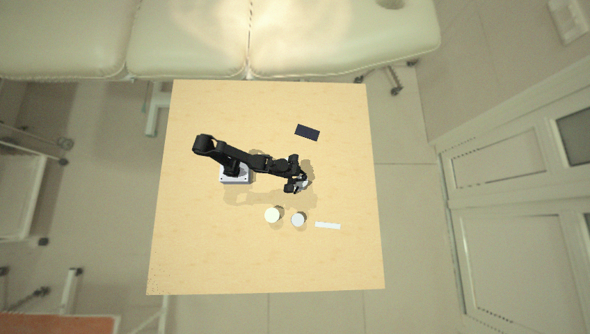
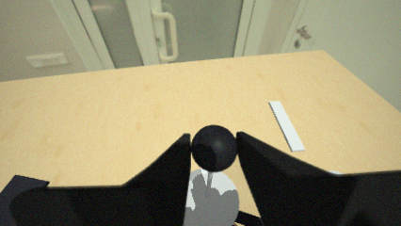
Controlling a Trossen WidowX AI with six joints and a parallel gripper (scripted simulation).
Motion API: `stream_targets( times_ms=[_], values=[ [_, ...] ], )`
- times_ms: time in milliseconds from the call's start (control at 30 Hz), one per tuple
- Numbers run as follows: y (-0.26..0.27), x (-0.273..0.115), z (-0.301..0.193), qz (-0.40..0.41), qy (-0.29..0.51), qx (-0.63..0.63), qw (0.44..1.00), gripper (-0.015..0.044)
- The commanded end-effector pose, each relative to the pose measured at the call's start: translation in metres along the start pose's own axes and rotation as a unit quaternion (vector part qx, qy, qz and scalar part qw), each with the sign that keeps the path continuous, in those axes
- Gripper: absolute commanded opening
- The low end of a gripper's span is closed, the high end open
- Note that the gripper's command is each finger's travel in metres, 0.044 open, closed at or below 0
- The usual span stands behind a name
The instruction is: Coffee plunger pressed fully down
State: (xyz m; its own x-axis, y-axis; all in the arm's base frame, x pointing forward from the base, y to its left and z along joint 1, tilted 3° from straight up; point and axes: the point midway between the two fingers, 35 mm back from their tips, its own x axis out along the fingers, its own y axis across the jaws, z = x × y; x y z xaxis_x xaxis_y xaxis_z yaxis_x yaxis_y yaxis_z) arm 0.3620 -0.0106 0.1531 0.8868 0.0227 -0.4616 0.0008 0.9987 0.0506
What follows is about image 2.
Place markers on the glass coffee plunger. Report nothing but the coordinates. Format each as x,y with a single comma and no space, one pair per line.
212,197

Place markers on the dark grey flat rectangular slab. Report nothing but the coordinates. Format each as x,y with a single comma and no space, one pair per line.
17,185

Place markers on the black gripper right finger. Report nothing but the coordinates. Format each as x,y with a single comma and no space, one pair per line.
290,192

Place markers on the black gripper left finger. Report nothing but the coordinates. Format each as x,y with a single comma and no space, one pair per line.
154,197

